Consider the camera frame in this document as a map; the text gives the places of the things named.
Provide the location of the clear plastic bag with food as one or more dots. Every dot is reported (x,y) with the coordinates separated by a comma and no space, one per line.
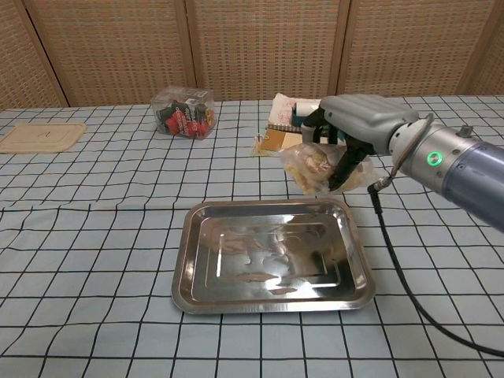
(311,163)

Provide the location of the brown cardboard envelope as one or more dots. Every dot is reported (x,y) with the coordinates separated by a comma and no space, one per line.
(275,139)

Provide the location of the woven bamboo folding screen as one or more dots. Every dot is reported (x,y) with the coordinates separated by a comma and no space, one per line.
(252,43)

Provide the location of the blue white checked tablecloth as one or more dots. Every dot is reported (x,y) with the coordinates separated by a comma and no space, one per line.
(98,236)

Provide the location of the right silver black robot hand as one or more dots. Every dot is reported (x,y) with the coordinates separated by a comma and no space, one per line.
(362,118)

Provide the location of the spiral notebook with pink drawings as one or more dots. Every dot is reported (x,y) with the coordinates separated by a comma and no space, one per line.
(281,112)

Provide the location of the rectangular stainless steel tray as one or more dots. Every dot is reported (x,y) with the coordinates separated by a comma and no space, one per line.
(271,256)

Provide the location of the beige rectangular container lid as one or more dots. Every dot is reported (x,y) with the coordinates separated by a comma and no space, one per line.
(41,136)

